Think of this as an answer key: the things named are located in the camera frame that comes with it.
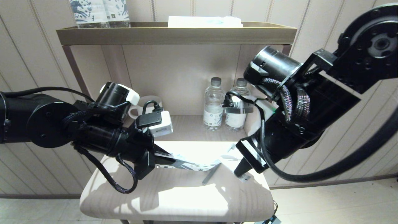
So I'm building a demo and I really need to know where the white toothbrush with dark head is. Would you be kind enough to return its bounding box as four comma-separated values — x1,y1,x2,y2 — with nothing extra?
202,163,222,185

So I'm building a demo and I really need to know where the black camera cable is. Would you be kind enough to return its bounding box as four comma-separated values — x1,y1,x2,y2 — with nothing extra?
224,90,398,183
137,100,164,128

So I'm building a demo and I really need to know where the black right camera cable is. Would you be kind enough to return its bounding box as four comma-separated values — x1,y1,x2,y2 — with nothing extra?
224,90,398,183

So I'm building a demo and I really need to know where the beige wooden shelf cabinet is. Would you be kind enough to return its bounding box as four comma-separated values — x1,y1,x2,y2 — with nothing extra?
62,44,293,224

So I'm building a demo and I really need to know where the white blue tissue pack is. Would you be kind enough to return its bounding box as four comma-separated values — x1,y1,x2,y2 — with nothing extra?
168,16,243,28

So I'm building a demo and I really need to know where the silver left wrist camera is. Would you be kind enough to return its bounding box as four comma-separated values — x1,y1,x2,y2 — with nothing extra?
149,110,174,137

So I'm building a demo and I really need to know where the black left camera cable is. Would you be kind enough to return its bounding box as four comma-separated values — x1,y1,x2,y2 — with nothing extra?
137,100,164,128

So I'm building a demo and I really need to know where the black blue plastic part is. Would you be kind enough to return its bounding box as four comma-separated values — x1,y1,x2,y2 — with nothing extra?
255,215,282,224

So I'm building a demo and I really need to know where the white ribbed ceramic mug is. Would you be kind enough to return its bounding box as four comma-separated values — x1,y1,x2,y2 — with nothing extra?
129,95,163,120

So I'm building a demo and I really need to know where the blue patterned plastic bag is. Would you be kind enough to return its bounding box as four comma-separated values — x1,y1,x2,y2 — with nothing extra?
155,142,248,172

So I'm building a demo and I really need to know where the clear water bottle black cap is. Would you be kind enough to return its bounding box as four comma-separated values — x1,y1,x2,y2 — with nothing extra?
225,78,251,132
203,77,225,131

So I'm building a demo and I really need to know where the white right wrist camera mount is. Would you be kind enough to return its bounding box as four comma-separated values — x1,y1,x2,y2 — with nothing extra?
222,93,278,137

